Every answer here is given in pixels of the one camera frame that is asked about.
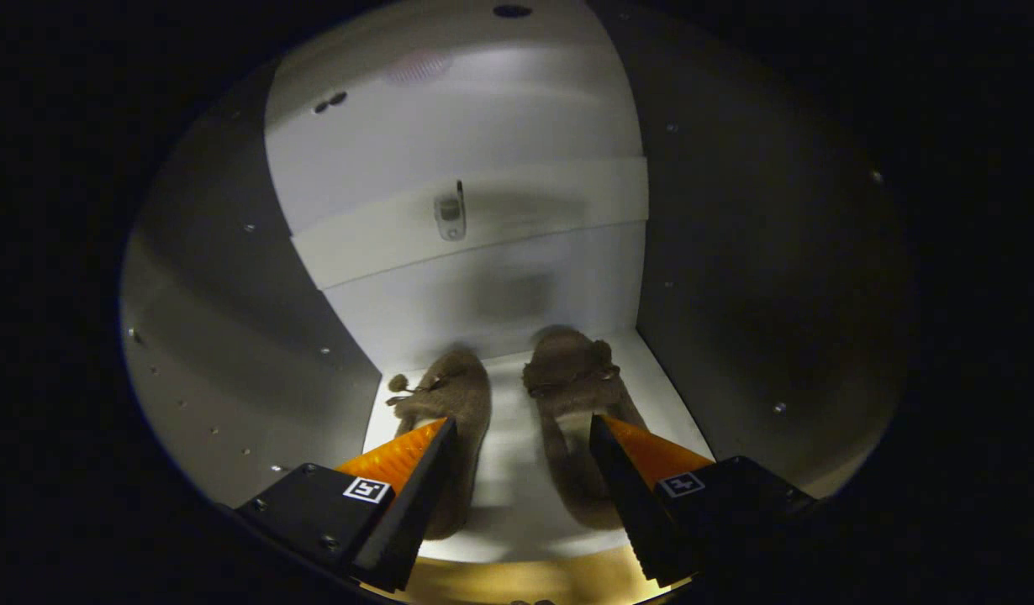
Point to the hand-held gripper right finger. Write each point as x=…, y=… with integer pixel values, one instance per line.
x=626, y=500

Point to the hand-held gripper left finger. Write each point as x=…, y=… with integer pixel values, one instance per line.
x=420, y=496

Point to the brown fluffy shoe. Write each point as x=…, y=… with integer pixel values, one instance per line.
x=458, y=395
x=567, y=370

